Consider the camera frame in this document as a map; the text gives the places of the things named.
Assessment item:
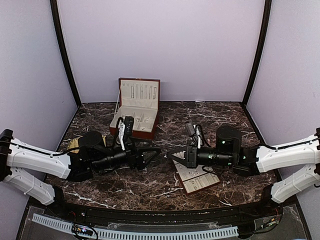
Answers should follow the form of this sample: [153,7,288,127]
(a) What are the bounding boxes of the black left frame post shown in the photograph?
[49,0,82,108]

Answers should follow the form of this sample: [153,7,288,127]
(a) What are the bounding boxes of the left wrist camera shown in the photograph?
[116,116,135,151]

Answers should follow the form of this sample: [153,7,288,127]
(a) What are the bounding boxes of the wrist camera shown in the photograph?
[116,116,135,151]
[184,120,210,149]

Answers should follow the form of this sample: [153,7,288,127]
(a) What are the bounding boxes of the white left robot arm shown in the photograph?
[0,129,161,218]

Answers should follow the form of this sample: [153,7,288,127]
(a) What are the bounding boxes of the white slotted cable duct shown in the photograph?
[31,213,239,240]

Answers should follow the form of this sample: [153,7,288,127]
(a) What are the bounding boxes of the brown jewelry display tray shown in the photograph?
[173,160,220,195]

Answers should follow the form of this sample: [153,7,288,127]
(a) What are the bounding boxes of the red wooden jewelry box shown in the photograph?
[109,77,161,140]

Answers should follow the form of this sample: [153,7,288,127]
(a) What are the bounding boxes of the black right frame post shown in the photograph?
[241,0,272,109]

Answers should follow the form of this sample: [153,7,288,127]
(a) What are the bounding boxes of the woven bamboo tray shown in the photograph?
[67,135,106,154]

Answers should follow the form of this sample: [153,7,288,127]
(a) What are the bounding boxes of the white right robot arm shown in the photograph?
[167,125,320,217]

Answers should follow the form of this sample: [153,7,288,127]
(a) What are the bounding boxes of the black frame post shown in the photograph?
[49,0,82,108]
[241,0,272,109]

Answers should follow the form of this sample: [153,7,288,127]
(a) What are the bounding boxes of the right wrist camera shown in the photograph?
[184,120,210,149]

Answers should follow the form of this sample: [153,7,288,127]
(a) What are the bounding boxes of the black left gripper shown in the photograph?
[91,136,162,172]

